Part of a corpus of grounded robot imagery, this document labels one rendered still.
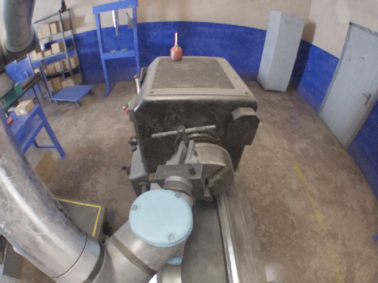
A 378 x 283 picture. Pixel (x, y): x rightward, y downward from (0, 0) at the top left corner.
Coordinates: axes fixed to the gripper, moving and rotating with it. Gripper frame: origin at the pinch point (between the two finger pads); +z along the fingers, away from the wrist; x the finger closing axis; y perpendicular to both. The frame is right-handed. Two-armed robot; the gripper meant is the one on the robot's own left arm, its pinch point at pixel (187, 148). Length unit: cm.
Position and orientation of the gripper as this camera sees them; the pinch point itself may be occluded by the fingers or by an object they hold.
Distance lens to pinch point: 54.8
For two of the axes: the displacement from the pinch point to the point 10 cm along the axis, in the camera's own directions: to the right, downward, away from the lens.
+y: -2.9, -7.1, -6.4
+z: 1.7, -7.0, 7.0
